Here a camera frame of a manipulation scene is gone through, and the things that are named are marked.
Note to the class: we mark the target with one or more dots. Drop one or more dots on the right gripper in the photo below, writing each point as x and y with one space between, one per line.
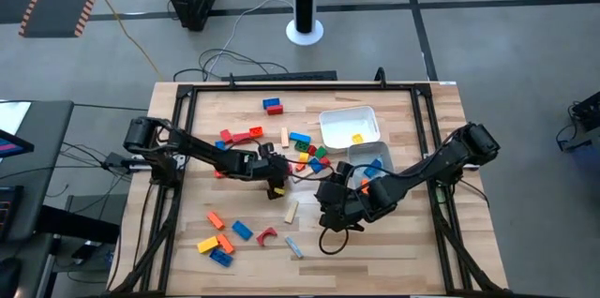
344 204

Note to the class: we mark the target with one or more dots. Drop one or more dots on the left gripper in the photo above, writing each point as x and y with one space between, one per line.
269 171

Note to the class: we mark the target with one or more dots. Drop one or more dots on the small yellow block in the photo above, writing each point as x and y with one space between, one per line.
357 138
304 157
279 190

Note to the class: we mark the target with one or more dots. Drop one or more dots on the wooden block with end print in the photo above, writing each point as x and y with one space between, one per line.
291 212

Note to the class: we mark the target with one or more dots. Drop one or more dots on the small orange block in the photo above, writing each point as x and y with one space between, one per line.
300 167

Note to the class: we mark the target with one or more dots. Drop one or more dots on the red arch block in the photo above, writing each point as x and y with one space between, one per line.
266 233

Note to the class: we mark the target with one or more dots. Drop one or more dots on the green building block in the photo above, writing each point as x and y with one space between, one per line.
301 146

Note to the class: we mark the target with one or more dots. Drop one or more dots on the small red block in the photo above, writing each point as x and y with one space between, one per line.
325 161
311 150

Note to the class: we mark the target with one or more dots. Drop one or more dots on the wooden block with face print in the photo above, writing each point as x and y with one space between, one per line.
294 247

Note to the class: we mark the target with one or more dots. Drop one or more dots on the plain wooden block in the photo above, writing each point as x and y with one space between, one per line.
284 137

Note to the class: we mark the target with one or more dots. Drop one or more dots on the small green block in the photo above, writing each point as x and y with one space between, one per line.
320 152

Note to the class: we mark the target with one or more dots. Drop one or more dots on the orange-red studded block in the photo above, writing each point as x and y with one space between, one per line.
256 131

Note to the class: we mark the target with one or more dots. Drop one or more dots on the long red building block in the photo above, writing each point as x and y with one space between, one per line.
241 137

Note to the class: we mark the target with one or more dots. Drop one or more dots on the small blue block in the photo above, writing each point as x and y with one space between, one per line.
220 144

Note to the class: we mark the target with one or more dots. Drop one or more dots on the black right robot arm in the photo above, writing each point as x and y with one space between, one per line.
431 162

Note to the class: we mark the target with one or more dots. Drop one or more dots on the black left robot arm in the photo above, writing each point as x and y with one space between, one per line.
197 148

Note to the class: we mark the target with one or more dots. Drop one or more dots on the grey plastic bin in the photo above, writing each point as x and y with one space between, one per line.
363 153

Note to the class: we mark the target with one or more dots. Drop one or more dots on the yellow building block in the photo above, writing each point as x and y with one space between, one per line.
207 244

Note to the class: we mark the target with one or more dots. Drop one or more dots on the white plastic bin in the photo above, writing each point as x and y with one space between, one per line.
342 124

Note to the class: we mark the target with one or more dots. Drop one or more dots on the black power strip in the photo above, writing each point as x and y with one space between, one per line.
281 76

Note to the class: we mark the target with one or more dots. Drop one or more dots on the black adapter box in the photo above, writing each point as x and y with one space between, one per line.
115 160

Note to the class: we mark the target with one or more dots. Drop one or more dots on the dark grey desk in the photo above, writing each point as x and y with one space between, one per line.
47 148

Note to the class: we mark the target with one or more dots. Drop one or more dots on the keyboard with lit keys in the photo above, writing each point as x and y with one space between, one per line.
9 213

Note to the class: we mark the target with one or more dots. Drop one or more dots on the tablet screen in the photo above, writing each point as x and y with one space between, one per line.
11 145

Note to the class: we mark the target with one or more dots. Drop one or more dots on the white paper sheet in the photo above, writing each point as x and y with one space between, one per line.
11 115

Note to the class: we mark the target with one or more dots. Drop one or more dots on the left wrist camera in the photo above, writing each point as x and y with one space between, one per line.
266 150

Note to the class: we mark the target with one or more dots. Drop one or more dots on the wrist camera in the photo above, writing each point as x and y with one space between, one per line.
345 169
266 150

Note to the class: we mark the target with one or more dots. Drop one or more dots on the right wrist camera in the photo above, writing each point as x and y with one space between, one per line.
345 169

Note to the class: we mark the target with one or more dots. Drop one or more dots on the black table frame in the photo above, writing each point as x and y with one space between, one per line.
304 87

